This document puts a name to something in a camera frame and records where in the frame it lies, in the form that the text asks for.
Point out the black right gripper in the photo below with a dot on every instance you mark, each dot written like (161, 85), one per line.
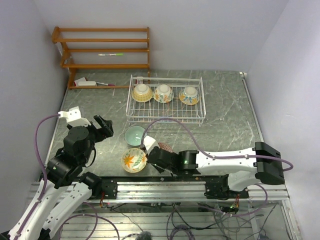
(159, 169)

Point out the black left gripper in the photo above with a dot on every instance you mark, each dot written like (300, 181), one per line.
(101, 133)

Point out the red patterned bowl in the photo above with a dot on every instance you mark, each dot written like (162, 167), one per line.
(165, 147)

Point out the yellow sun pattern bowl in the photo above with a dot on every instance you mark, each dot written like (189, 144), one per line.
(142, 93)

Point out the orange flower green leaf bowl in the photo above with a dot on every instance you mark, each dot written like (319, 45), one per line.
(163, 93)

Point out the blue orange floral bowl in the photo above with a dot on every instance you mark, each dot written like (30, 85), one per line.
(189, 96)

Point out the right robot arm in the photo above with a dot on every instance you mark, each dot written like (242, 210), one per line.
(226, 173)

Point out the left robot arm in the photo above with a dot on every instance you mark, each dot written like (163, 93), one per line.
(63, 187)

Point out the wooden shelf rack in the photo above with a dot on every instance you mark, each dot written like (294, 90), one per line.
(67, 61)

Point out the teal striped bowl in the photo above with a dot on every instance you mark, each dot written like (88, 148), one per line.
(133, 135)

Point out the pink white pen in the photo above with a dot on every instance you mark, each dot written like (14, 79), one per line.
(105, 84)

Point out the white eraser block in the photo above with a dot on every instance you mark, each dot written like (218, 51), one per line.
(87, 84)

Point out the red white card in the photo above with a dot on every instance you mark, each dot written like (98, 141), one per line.
(77, 81)

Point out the green white pen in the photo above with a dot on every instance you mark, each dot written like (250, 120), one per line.
(110, 54)

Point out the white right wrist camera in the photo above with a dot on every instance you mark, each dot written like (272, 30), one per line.
(149, 143)

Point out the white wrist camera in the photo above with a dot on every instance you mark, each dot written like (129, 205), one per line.
(149, 143)
(74, 117)

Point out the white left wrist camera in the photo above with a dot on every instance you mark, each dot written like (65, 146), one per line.
(74, 117)

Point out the white wire dish rack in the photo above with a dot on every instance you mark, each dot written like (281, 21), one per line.
(146, 112)

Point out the aluminium rail frame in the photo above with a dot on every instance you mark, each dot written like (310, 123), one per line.
(160, 203)

